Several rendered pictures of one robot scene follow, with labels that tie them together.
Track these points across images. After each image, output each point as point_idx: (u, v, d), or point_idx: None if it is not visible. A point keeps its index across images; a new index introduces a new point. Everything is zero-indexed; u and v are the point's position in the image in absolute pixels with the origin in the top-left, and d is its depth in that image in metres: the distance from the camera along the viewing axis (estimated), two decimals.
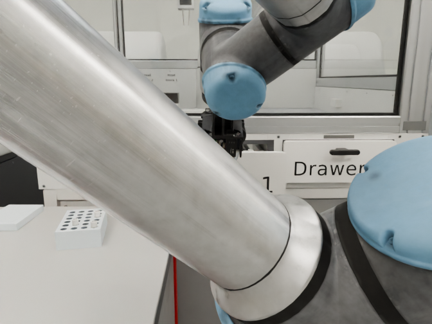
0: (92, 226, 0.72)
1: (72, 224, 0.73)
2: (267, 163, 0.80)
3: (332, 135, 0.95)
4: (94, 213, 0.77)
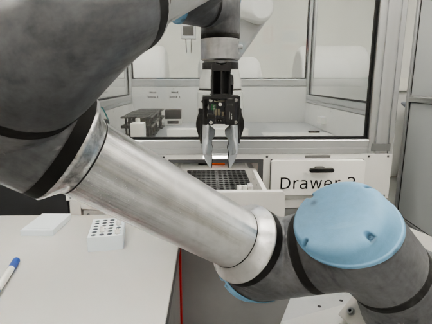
0: (116, 233, 0.91)
1: (99, 231, 0.92)
2: (265, 202, 0.81)
3: (312, 155, 1.14)
4: (116, 222, 0.96)
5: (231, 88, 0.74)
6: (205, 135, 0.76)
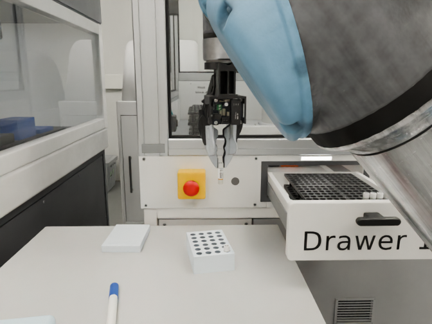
0: (226, 251, 0.75)
1: (367, 198, 0.75)
2: None
3: None
4: (218, 164, 0.77)
5: None
6: (209, 136, 0.75)
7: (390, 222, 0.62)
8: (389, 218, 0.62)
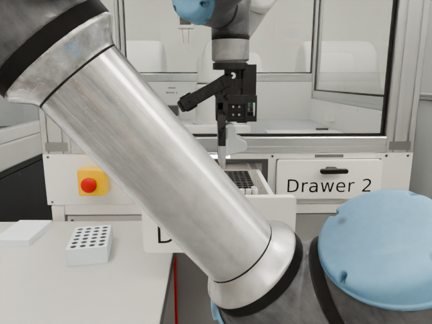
0: None
1: None
2: (273, 209, 0.69)
3: (323, 155, 1.02)
4: None
5: None
6: (225, 137, 0.74)
7: None
8: None
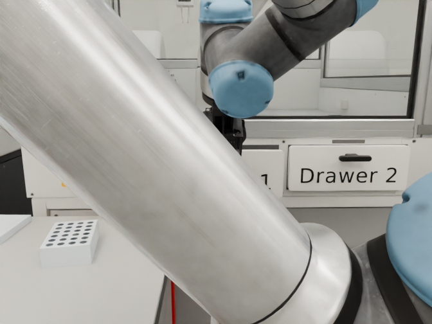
0: None
1: None
2: (265, 161, 0.82)
3: (341, 140, 0.89)
4: None
5: None
6: None
7: None
8: None
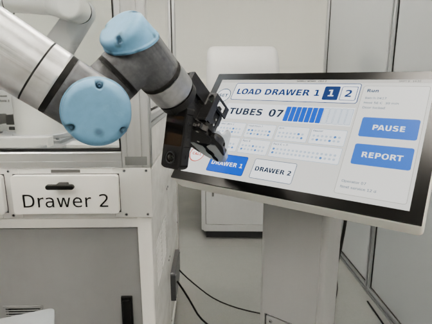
0: None
1: None
2: None
3: (59, 170, 1.02)
4: None
5: None
6: None
7: None
8: None
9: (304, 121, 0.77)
